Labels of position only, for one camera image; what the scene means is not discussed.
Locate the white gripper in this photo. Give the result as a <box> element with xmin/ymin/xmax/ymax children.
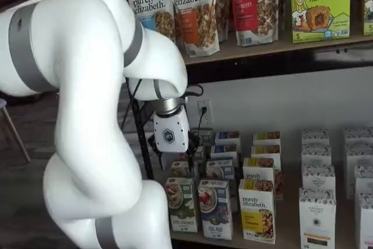
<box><xmin>147</xmin><ymin>108</ymin><xmax>203</xmax><ymax>173</ymax></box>

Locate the blue and white oatmeal box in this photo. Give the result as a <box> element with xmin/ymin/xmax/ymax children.
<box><xmin>214</xmin><ymin>131</ymin><xmax>241</xmax><ymax>146</ymax></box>
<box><xmin>210</xmin><ymin>143</ymin><xmax>241</xmax><ymax>161</ymax></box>
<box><xmin>205</xmin><ymin>157</ymin><xmax>235</xmax><ymax>181</ymax></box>
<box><xmin>198</xmin><ymin>179</ymin><xmax>233</xmax><ymax>240</ymax></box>

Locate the green oatmeal box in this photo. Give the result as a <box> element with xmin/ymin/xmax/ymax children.
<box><xmin>189</xmin><ymin>128</ymin><xmax>213</xmax><ymax>146</ymax></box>
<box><xmin>170</xmin><ymin>160</ymin><xmax>200</xmax><ymax>180</ymax></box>
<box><xmin>164</xmin><ymin>177</ymin><xmax>200</xmax><ymax>233</ymax></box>
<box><xmin>193</xmin><ymin>145</ymin><xmax>205</xmax><ymax>162</ymax></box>

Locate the yellow purely elizabeth box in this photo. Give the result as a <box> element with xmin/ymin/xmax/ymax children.
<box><xmin>251</xmin><ymin>145</ymin><xmax>282</xmax><ymax>161</ymax></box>
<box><xmin>252</xmin><ymin>131</ymin><xmax>281</xmax><ymax>146</ymax></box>
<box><xmin>242</xmin><ymin>157</ymin><xmax>284</xmax><ymax>201</ymax></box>
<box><xmin>238</xmin><ymin>178</ymin><xmax>276</xmax><ymax>245</ymax></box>

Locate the black metal shelf rack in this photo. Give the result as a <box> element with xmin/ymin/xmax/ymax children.
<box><xmin>125</xmin><ymin>31</ymin><xmax>373</xmax><ymax>249</ymax></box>

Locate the white organic pantry box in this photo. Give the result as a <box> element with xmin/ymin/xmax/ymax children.
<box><xmin>301</xmin><ymin>128</ymin><xmax>331</xmax><ymax>146</ymax></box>
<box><xmin>343</xmin><ymin>143</ymin><xmax>373</xmax><ymax>200</ymax></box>
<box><xmin>357</xmin><ymin>192</ymin><xmax>373</xmax><ymax>249</ymax></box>
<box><xmin>354</xmin><ymin>166</ymin><xmax>373</xmax><ymax>200</ymax></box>
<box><xmin>301</xmin><ymin>145</ymin><xmax>332</xmax><ymax>167</ymax></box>
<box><xmin>298</xmin><ymin>188</ymin><xmax>337</xmax><ymax>249</ymax></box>
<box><xmin>301</xmin><ymin>164</ymin><xmax>336</xmax><ymax>191</ymax></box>
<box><xmin>343</xmin><ymin>127</ymin><xmax>373</xmax><ymax>146</ymax></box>

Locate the green Bobo's apple pie box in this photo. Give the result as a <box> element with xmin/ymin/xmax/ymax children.
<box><xmin>290</xmin><ymin>0</ymin><xmax>352</xmax><ymax>44</ymax></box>

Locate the yellow Bobo's snack box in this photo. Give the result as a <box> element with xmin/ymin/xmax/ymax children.
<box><xmin>363</xmin><ymin>0</ymin><xmax>373</xmax><ymax>36</ymax></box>

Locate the orange purely elizabeth granola bag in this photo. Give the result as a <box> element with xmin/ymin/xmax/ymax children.
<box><xmin>214</xmin><ymin>0</ymin><xmax>234</xmax><ymax>43</ymax></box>
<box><xmin>166</xmin><ymin>0</ymin><xmax>221</xmax><ymax>58</ymax></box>

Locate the blue purely elizabeth granola bag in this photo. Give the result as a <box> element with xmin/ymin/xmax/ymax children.
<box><xmin>124</xmin><ymin>0</ymin><xmax>177</xmax><ymax>45</ymax></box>

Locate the wooden leg chair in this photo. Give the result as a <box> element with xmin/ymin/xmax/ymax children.
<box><xmin>0</xmin><ymin>99</ymin><xmax>31</xmax><ymax>164</ymax></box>

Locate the white wall outlet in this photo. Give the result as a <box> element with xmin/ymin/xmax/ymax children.
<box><xmin>197</xmin><ymin>99</ymin><xmax>212</xmax><ymax>124</ymax></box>

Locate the black power cord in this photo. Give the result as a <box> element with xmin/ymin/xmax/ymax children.
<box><xmin>198</xmin><ymin>106</ymin><xmax>208</xmax><ymax>134</ymax></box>

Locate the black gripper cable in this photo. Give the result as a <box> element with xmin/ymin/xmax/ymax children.
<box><xmin>126</xmin><ymin>78</ymin><xmax>204</xmax><ymax>107</ymax></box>

